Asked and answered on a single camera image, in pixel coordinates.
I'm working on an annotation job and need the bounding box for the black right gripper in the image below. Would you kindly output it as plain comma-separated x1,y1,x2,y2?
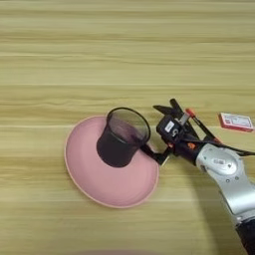
140,105,205,166

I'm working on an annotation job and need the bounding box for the black mesh pen cup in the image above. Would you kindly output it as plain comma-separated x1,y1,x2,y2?
96,107,151,168

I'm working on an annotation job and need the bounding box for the pink round plate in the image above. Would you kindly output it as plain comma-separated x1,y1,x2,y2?
64,115,160,209

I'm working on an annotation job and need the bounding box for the small black box white label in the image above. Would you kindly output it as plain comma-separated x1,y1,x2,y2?
156,115,185,140

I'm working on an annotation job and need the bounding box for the red white card box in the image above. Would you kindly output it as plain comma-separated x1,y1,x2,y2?
218,112,255,133

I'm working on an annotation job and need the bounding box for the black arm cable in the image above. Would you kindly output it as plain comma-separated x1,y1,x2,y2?
188,137,255,157

